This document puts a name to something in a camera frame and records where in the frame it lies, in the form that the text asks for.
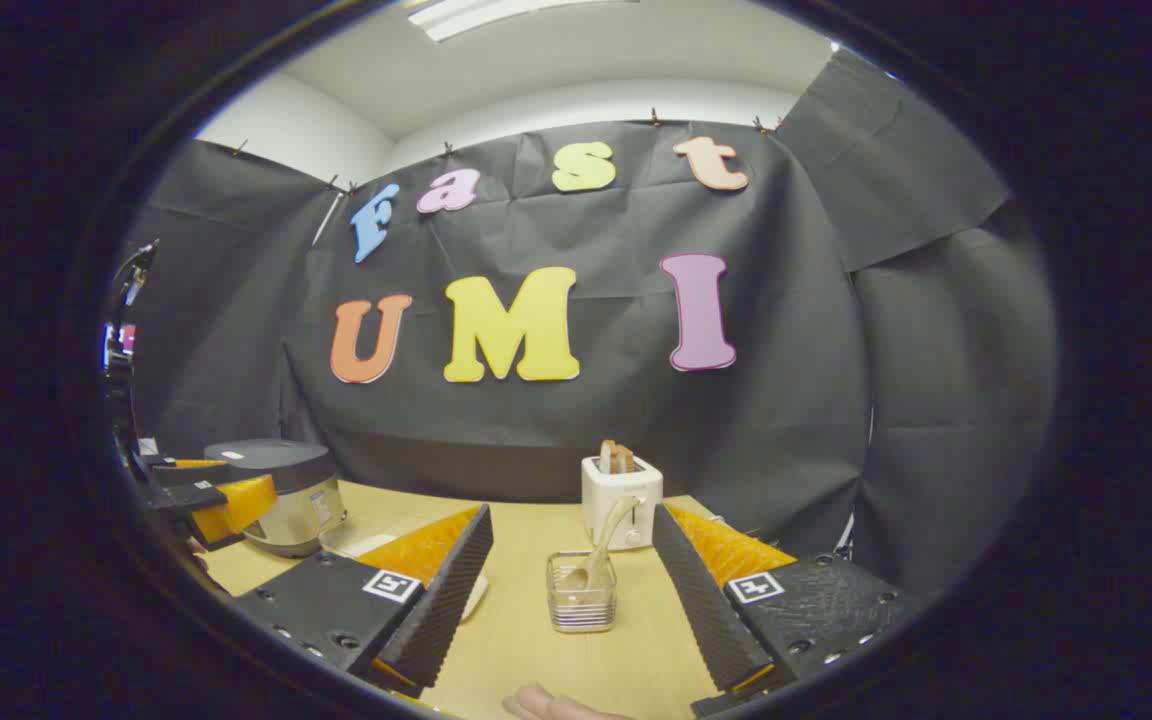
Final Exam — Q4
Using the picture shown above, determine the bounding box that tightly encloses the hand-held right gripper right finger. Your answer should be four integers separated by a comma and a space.
652, 503, 922, 716

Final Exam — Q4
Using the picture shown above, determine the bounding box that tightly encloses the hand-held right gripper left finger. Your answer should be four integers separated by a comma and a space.
233, 503, 495, 699

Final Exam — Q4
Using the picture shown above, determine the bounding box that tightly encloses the silver black rice cooker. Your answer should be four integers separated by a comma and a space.
204, 438, 349, 559

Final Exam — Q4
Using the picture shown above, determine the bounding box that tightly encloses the clear plastic rice container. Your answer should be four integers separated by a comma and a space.
319, 530, 489, 621

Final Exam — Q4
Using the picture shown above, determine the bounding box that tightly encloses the metal wire chopstick holder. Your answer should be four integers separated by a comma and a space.
546, 550, 619, 634

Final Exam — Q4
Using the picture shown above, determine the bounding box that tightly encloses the wooden spoon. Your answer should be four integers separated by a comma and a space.
561, 495, 642, 593

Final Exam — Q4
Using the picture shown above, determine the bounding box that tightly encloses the white toaster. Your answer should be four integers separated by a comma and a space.
581, 455, 665, 551

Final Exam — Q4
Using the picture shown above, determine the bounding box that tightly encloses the ceiling light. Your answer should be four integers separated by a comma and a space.
406, 0, 637, 43

